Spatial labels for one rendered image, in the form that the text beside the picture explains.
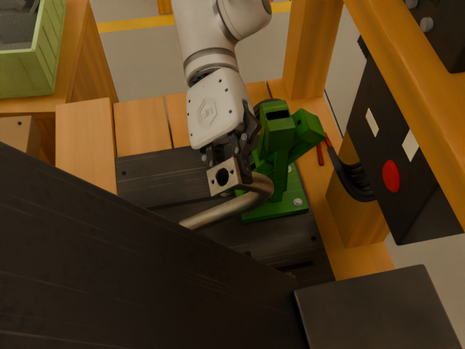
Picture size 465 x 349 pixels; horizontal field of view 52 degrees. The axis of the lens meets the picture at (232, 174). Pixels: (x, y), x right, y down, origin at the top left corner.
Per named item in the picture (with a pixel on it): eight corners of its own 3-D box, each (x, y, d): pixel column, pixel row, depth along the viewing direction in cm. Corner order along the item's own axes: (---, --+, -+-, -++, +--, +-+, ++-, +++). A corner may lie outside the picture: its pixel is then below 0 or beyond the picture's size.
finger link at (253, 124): (223, 96, 71) (214, 133, 71) (261, 104, 66) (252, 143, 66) (228, 98, 72) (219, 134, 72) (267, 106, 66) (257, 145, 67)
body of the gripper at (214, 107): (172, 84, 74) (184, 151, 71) (218, 52, 68) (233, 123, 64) (206, 95, 80) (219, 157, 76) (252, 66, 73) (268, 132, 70)
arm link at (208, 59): (170, 70, 74) (173, 88, 73) (209, 41, 69) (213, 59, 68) (208, 84, 80) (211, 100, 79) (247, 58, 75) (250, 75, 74)
